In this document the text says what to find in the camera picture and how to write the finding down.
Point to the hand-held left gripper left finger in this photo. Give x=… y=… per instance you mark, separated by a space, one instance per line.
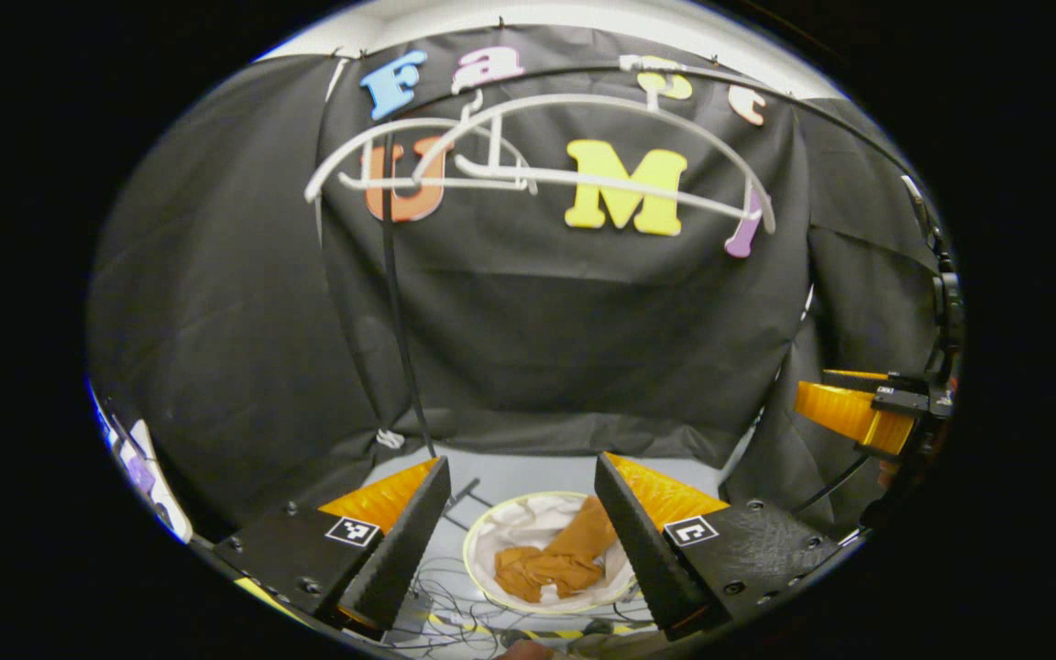
x=400 y=541

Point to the white laundry hamper yellow rim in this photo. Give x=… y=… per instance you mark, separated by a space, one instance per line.
x=528 y=522

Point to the white purple printed board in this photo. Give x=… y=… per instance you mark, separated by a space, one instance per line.
x=148 y=477

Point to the white tape wrap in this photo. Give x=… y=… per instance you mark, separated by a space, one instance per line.
x=643 y=62

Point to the white cloth tie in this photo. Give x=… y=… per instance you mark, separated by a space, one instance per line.
x=390 y=439

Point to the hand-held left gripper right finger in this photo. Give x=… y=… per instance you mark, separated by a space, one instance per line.
x=643 y=545

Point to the black clothes rack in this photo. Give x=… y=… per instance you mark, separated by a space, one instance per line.
x=400 y=321

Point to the white plastic hanger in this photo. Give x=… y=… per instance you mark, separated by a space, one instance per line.
x=313 y=188
x=601 y=96

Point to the brown jacket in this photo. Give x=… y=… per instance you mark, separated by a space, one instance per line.
x=551 y=568

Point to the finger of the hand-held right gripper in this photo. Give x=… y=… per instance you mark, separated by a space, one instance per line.
x=844 y=411
x=858 y=375

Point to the black backdrop cloth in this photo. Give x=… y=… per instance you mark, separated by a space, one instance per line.
x=537 y=321

